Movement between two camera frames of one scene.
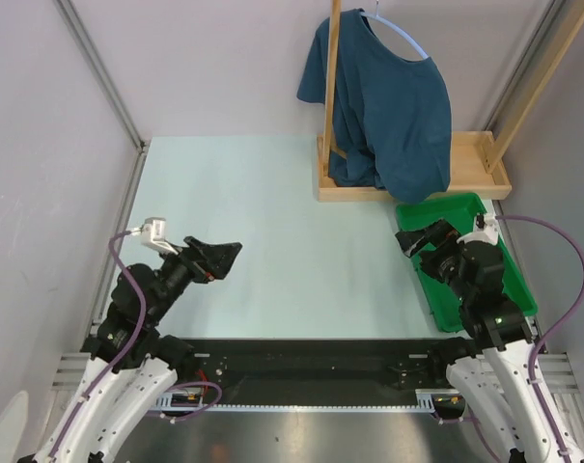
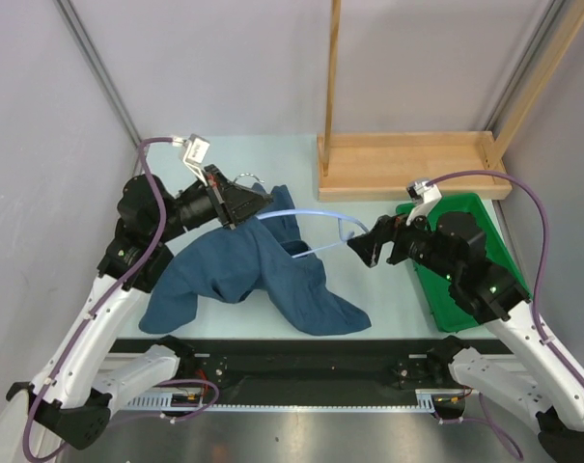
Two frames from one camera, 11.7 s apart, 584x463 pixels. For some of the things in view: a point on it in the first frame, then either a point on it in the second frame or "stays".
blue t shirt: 392,115 -> 234,263
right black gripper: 442,234 -> 385,230
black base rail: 317,365 stays
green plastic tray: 467,215 stays
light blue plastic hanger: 396,28 -> 341,240
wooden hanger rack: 479,165 stays
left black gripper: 216,258 -> 232,203
